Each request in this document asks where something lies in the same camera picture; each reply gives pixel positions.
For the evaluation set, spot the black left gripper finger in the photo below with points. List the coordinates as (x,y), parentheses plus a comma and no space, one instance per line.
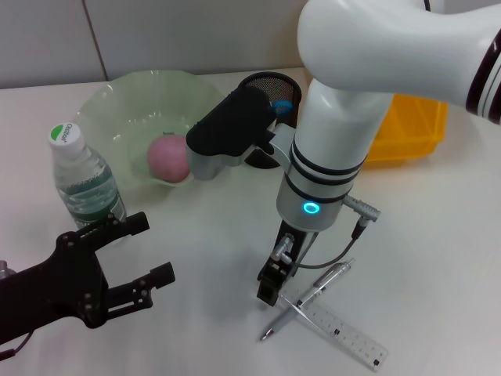
(137,223)
(164,272)

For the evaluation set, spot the pink peach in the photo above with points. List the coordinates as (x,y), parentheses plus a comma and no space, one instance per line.
(168,156)

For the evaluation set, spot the blue scissors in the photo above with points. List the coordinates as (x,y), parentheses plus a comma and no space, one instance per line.
(282,106)

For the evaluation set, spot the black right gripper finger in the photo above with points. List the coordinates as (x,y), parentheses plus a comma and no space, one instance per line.
(268,291)

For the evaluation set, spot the clear plastic ruler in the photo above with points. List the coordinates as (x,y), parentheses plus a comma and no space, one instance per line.
(344,329)

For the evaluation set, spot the clear green-label water bottle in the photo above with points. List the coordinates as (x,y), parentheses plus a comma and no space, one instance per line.
(82,176)

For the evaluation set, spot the yellow plastic bin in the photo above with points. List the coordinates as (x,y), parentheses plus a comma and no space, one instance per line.
(411,133)

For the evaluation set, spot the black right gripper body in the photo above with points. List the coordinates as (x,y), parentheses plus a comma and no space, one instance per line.
(299,241)

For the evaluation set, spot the silver pen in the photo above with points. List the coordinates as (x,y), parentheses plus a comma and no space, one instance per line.
(332,274)

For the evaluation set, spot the black mesh pen cup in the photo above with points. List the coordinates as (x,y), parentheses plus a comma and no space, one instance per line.
(282,88)

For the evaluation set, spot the green glass fruit plate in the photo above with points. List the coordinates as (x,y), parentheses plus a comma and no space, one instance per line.
(117,105)

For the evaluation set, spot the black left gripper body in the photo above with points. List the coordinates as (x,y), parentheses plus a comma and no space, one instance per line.
(58,290)

